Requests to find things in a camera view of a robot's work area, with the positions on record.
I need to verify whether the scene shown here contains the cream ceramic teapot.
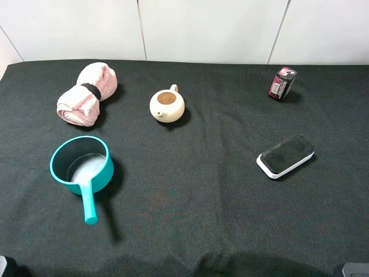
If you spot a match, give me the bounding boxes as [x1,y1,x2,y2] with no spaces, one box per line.
[149,84,185,123]

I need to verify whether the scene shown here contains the teal saucepan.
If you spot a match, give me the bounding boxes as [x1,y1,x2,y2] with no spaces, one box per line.
[50,136,114,225]

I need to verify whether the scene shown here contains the small black pink box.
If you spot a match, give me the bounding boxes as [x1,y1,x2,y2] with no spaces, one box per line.
[268,66,298,102]

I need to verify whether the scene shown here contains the black band on towel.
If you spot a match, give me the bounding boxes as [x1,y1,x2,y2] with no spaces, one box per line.
[81,83,101,100]

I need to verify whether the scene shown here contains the grey block bottom right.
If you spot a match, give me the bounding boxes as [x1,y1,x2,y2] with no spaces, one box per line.
[342,263,369,277]

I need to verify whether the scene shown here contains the grey block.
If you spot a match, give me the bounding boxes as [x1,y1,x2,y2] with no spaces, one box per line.
[342,263,369,277]
[0,256,7,277]

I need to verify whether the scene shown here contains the rolled pink towel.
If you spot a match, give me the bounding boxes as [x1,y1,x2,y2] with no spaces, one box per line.
[57,62,118,127]

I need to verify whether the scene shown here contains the black and white eraser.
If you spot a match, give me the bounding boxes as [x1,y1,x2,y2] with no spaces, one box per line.
[257,134,315,179]

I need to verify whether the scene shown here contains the grey block bottom left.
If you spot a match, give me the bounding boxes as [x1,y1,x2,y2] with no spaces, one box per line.
[0,256,7,277]

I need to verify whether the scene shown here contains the dark green table cloth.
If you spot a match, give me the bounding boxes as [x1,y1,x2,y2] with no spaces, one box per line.
[1,60,368,276]

